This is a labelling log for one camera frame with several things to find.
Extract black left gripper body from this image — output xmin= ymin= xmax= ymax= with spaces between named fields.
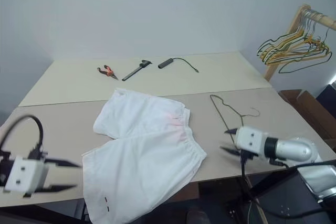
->
xmin=24 ymin=143 xmax=57 ymax=198

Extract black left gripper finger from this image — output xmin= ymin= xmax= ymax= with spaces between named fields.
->
xmin=46 ymin=157 xmax=82 ymax=169
xmin=36 ymin=183 xmax=78 ymax=194

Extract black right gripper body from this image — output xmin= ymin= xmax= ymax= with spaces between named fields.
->
xmin=235 ymin=147 xmax=260 ymax=161

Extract white shorts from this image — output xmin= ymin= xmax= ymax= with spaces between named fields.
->
xmin=81 ymin=87 xmax=208 ymax=222

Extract black metal stand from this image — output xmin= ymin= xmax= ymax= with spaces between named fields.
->
xmin=227 ymin=167 xmax=336 ymax=224

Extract dark rounded shape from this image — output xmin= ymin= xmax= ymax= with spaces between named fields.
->
xmin=186 ymin=204 xmax=211 ymax=224

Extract brown cardboard box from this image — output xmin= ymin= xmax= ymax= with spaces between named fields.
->
xmin=277 ymin=88 xmax=336 ymax=141

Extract black box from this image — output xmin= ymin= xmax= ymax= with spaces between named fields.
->
xmin=316 ymin=83 xmax=336 ymax=112

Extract orange black pliers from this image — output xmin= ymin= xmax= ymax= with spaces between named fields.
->
xmin=97 ymin=64 xmax=119 ymax=81

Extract black caliper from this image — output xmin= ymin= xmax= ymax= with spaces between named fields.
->
xmin=121 ymin=59 xmax=153 ymax=82

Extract wooden clothes rack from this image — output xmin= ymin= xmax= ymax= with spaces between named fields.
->
xmin=263 ymin=4 xmax=336 ymax=82

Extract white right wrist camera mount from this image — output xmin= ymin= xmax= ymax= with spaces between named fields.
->
xmin=234 ymin=126 xmax=270 ymax=157

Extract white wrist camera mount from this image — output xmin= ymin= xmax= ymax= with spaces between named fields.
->
xmin=3 ymin=155 xmax=48 ymax=194
xmin=234 ymin=126 xmax=270 ymax=157

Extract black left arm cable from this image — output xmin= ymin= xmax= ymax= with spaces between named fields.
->
xmin=0 ymin=114 xmax=45 ymax=157

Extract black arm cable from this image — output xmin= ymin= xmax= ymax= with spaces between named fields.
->
xmin=0 ymin=114 xmax=45 ymax=157
xmin=268 ymin=156 xmax=336 ymax=169

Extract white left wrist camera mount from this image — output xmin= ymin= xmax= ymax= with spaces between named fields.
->
xmin=3 ymin=155 xmax=48 ymax=194

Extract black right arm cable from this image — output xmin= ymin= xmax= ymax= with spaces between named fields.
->
xmin=268 ymin=156 xmax=336 ymax=169

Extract grey wire hanger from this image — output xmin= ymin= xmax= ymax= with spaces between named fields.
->
xmin=278 ymin=27 xmax=333 ymax=75

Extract dark green wire hanger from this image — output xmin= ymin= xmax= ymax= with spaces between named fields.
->
xmin=257 ymin=37 xmax=288 ymax=67

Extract black USB hub with cable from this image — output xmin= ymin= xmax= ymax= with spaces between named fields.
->
xmin=157 ymin=56 xmax=200 ymax=74

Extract wire hangers on rack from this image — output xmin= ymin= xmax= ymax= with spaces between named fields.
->
xmin=259 ymin=28 xmax=332 ymax=65

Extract orange wire hanger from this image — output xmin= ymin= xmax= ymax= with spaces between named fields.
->
xmin=303 ymin=35 xmax=330 ymax=53

